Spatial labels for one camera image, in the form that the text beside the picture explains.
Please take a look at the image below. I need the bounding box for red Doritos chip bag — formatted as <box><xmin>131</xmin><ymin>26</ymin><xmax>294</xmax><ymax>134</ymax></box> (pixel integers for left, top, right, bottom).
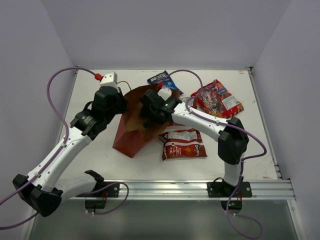
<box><xmin>167</xmin><ymin>122</ymin><xmax>181</xmax><ymax>127</ymax></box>

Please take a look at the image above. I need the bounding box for blue Kettle potato chips bag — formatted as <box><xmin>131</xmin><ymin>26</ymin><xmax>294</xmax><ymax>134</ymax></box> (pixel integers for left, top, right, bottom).
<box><xmin>147</xmin><ymin>70</ymin><xmax>184</xmax><ymax>95</ymax></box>

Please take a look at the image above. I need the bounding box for red brown paper bag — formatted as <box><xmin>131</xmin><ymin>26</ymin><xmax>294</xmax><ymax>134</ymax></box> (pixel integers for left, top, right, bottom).
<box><xmin>113</xmin><ymin>84</ymin><xmax>180</xmax><ymax>158</ymax></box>

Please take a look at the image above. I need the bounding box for red patterned snack bag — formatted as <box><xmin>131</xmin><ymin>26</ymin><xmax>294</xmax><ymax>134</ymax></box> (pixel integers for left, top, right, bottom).
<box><xmin>192</xmin><ymin>79</ymin><xmax>244</xmax><ymax>119</ymax></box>

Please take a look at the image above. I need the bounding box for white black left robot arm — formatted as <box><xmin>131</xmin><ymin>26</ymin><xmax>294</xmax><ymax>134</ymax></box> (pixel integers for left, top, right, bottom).
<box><xmin>12</xmin><ymin>86</ymin><xmax>128</xmax><ymax>217</ymax></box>

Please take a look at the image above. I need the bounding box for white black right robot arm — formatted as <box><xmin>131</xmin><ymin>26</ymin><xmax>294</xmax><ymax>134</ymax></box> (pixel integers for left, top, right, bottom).
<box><xmin>139</xmin><ymin>89</ymin><xmax>249</xmax><ymax>197</ymax></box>

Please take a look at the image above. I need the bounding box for small green candy packet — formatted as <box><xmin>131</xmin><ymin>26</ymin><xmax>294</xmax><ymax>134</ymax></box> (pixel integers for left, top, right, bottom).
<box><xmin>143</xmin><ymin>121</ymin><xmax>151</xmax><ymax>129</ymax></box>

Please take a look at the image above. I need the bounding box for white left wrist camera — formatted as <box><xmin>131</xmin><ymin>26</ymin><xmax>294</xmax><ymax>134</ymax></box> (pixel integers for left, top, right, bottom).
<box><xmin>99</xmin><ymin>71</ymin><xmax>120</xmax><ymax>93</ymax></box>

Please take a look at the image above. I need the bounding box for aluminium front mounting rail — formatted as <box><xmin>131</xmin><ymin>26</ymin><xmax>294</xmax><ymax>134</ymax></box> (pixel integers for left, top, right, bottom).
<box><xmin>57</xmin><ymin>179</ymin><xmax>296</xmax><ymax>201</ymax></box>

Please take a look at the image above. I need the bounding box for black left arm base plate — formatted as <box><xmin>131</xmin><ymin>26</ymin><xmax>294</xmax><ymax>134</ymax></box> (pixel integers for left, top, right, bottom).
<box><xmin>77</xmin><ymin>181</ymin><xmax>120</xmax><ymax>198</ymax></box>

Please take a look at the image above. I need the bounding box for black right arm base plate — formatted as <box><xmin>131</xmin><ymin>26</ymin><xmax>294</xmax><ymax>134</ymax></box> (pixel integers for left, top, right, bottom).
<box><xmin>206</xmin><ymin>177</ymin><xmax>253</xmax><ymax>198</ymax></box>

